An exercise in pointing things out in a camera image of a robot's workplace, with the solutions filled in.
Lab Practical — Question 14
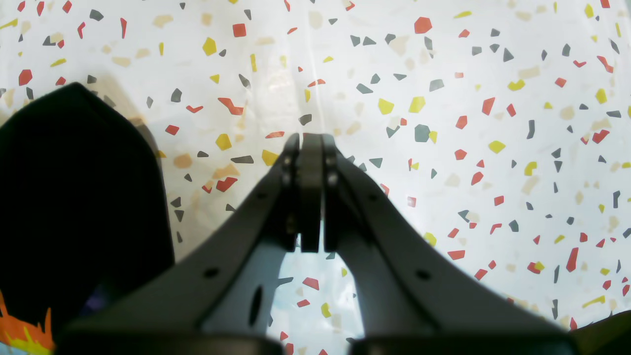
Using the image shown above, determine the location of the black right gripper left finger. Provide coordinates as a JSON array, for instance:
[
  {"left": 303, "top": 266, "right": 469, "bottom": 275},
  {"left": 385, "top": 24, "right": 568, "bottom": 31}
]
[{"left": 55, "top": 134, "right": 313, "bottom": 355}]

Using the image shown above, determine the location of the black t-shirt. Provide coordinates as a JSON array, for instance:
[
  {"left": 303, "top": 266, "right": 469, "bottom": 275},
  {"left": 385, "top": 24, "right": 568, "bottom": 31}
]
[{"left": 0, "top": 83, "right": 175, "bottom": 355}]

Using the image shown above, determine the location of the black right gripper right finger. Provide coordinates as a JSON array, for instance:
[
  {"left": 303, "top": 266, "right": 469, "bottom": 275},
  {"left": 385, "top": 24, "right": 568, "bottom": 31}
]
[{"left": 312, "top": 134, "right": 578, "bottom": 355}]

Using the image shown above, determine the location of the terrazzo pattern tablecloth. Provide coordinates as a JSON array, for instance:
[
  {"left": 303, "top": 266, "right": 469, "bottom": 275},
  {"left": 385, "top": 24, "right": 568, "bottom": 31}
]
[{"left": 1, "top": 0, "right": 630, "bottom": 355}]

